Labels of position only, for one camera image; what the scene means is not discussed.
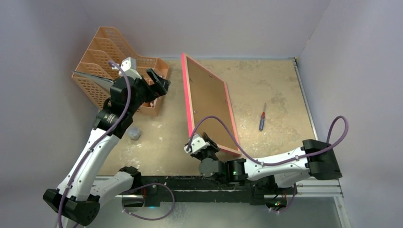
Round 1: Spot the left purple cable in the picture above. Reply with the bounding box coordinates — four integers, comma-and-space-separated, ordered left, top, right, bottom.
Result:
57, 60, 175, 228

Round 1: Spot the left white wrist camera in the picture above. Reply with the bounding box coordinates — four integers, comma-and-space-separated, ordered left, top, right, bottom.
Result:
120, 57, 143, 79

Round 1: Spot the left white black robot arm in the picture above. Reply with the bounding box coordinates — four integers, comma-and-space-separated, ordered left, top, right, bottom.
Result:
43, 68, 170, 228

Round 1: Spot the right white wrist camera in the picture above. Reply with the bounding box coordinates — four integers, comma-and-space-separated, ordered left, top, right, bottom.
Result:
184, 134, 211, 155

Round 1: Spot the grey folder in organizer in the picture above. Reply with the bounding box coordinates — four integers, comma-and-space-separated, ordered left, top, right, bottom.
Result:
72, 70, 115, 92

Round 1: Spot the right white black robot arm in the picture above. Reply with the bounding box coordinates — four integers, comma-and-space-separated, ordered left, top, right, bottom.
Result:
184, 133, 342, 193

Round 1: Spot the orange plastic file organizer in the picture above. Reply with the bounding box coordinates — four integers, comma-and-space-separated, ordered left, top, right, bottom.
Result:
72, 26, 169, 110

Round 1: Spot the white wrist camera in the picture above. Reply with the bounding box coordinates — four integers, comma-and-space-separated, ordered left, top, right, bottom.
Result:
184, 134, 211, 155
120, 57, 143, 79

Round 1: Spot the blue red screwdriver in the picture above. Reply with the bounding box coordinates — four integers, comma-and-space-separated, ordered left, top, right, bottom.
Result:
259, 103, 267, 131

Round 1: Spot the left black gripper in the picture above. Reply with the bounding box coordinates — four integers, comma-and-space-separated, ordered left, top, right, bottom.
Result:
128, 69, 170, 115

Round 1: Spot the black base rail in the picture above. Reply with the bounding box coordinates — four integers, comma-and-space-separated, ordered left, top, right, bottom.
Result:
121, 176, 295, 207

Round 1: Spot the pink picture frame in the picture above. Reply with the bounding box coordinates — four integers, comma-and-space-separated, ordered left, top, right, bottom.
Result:
181, 53, 241, 156

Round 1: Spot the aluminium extrusion rail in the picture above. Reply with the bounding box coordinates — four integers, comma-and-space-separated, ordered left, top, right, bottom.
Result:
93, 176, 343, 199

